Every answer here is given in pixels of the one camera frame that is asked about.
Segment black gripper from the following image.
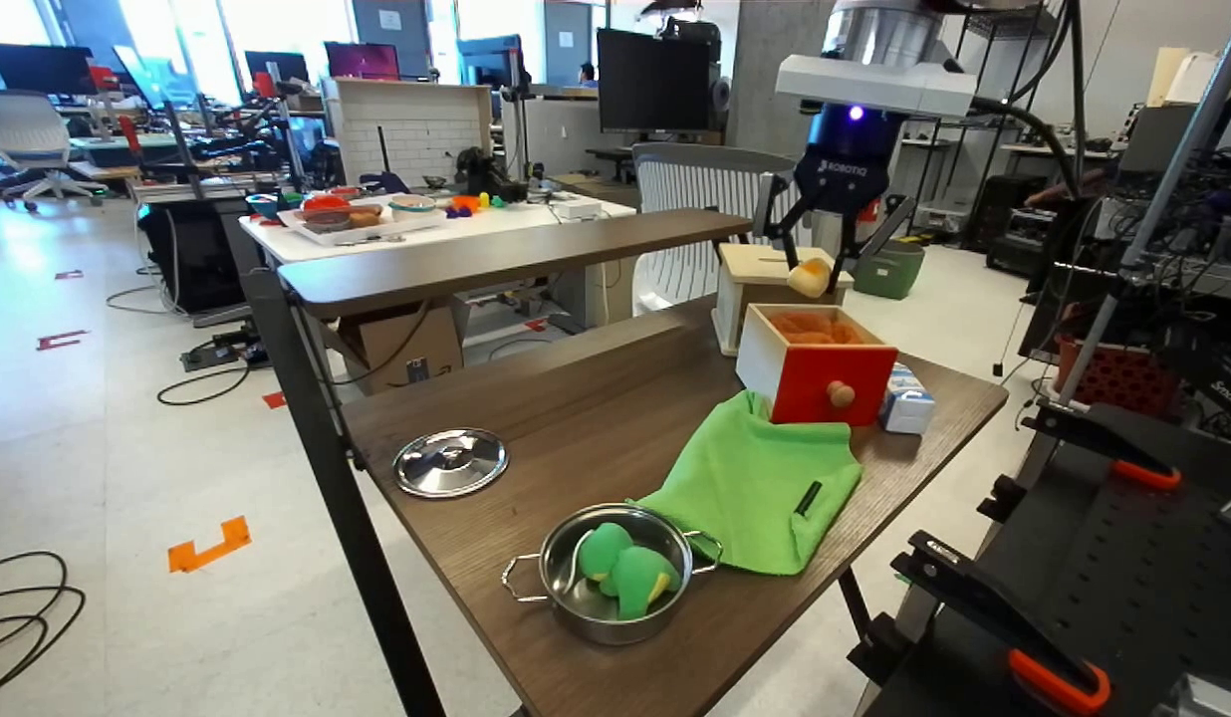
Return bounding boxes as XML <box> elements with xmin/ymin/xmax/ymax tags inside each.
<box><xmin>768</xmin><ymin>99</ymin><xmax>911</xmax><ymax>291</ymax></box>

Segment orange bread-shaped toy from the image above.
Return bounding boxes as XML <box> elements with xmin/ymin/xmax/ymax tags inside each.
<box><xmin>787</xmin><ymin>257</ymin><xmax>837</xmax><ymax>303</ymax></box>

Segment cream wooden chest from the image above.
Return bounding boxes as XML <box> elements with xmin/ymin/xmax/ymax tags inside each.
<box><xmin>711</xmin><ymin>235</ymin><xmax>866</xmax><ymax>362</ymax></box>

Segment green crate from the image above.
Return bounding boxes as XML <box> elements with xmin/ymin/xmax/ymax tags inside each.
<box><xmin>850</xmin><ymin>235</ymin><xmax>929</xmax><ymax>303</ymax></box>

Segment blue white milk carton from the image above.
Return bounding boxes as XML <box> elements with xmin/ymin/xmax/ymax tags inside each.
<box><xmin>878</xmin><ymin>360</ymin><xmax>941</xmax><ymax>437</ymax></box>

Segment black computer monitor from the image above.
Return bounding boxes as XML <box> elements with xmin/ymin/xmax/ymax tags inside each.
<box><xmin>593</xmin><ymin>23</ymin><xmax>727</xmax><ymax>137</ymax></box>

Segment green cloth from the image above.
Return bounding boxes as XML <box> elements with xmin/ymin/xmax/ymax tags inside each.
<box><xmin>634</xmin><ymin>385</ymin><xmax>869</xmax><ymax>581</ymax></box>

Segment brown table black legs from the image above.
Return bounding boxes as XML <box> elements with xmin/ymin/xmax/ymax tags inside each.
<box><xmin>220</xmin><ymin>204</ymin><xmax>756</xmax><ymax>717</ymax></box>

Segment red perforated box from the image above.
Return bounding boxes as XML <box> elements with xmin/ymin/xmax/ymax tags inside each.
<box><xmin>1052</xmin><ymin>334</ymin><xmax>1185</xmax><ymax>423</ymax></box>

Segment grey metal pole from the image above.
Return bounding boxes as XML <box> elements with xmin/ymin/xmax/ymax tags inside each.
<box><xmin>1056</xmin><ymin>0</ymin><xmax>1231</xmax><ymax>401</ymax></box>

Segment green spool-shaped toy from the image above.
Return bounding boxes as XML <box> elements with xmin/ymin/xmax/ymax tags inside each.
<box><xmin>575</xmin><ymin>520</ymin><xmax>682</xmax><ymax>622</ymax></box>

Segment white table with toys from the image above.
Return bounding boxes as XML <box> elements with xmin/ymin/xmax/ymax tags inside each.
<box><xmin>237</xmin><ymin>182</ymin><xmax>643</xmax><ymax>270</ymax></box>

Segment white perforated panel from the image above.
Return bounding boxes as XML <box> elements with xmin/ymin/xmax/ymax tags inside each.
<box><xmin>332</xmin><ymin>76</ymin><xmax>497</xmax><ymax>192</ymax></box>

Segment steel pot lid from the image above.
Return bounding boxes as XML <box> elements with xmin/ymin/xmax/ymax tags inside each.
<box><xmin>391</xmin><ymin>423</ymin><xmax>513</xmax><ymax>505</ymax></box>

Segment cardboard box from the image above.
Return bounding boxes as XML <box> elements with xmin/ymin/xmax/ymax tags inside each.
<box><xmin>335</xmin><ymin>300</ymin><xmax>471</xmax><ymax>396</ymax></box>

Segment small steel pot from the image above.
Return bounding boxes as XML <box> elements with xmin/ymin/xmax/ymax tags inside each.
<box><xmin>497</xmin><ymin>497</ymin><xmax>727</xmax><ymax>652</ymax></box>

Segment orange floor tape marker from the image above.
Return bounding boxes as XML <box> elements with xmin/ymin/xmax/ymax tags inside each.
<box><xmin>162</xmin><ymin>516</ymin><xmax>257</xmax><ymax>579</ymax></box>

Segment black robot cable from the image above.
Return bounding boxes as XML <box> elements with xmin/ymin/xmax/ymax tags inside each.
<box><xmin>970</xmin><ymin>0</ymin><xmax>1097</xmax><ymax>192</ymax></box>

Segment black clamp orange handle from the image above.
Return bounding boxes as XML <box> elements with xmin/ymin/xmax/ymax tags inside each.
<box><xmin>888</xmin><ymin>529</ymin><xmax>1117</xmax><ymax>717</ymax></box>
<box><xmin>1022</xmin><ymin>400</ymin><xmax>1188</xmax><ymax>496</ymax></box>

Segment black floor cable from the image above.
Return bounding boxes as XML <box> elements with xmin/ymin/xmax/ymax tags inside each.
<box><xmin>153</xmin><ymin>356</ymin><xmax>259</xmax><ymax>409</ymax></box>
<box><xmin>0</xmin><ymin>547</ymin><xmax>88</xmax><ymax>707</ymax></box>

